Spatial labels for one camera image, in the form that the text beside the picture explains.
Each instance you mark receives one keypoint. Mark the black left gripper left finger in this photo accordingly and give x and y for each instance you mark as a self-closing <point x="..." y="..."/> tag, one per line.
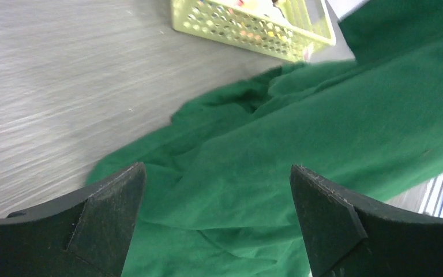
<point x="86" y="232"/>

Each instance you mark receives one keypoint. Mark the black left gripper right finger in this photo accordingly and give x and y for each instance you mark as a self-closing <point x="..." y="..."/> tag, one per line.
<point x="349" y="234"/>

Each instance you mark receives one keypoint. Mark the green garment cloth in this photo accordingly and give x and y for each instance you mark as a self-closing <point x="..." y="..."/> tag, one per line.
<point x="218" y="200"/>

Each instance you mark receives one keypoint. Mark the pale green plastic basket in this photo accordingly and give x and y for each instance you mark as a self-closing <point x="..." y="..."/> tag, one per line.
<point x="288" y="30"/>

